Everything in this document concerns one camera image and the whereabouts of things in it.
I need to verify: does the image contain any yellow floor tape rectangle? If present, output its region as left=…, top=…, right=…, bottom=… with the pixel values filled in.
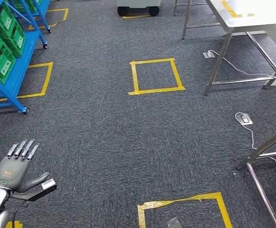
left=138, top=192, right=233, bottom=228

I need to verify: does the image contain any steel table frame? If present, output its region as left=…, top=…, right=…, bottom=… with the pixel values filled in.
left=174, top=0, right=222, bottom=40

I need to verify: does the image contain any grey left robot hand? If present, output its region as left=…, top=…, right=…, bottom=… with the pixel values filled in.
left=0, top=139, right=50, bottom=193

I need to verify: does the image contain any yellow tape strip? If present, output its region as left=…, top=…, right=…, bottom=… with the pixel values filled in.
left=220, top=0, right=256, bottom=18

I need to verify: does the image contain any blue metal shelf rack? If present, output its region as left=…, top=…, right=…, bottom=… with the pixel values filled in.
left=8, top=0, right=52, bottom=34
left=0, top=0, right=48, bottom=121

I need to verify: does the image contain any stainless steel table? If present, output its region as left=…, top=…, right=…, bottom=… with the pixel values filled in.
left=204, top=0, right=276, bottom=96

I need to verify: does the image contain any white wheeled cart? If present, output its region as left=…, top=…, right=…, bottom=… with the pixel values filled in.
left=116, top=0, right=161, bottom=17

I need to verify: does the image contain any white floor cable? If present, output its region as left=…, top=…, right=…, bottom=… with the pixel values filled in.
left=208, top=49, right=276, bottom=108
left=234, top=112, right=276, bottom=185

